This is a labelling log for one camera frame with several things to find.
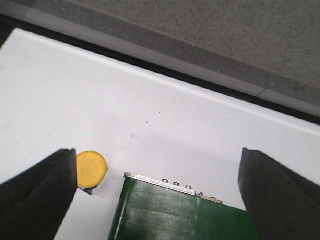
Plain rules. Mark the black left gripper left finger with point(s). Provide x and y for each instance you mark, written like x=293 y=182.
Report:
x=34 y=203

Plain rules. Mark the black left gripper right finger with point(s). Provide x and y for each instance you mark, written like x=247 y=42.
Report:
x=282 y=204

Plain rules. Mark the yellow mushroom push button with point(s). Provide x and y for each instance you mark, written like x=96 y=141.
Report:
x=92 y=169

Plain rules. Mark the green conveyor belt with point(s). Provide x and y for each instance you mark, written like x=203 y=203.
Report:
x=150 y=212

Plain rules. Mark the left grey stone counter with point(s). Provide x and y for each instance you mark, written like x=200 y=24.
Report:
x=269 y=49

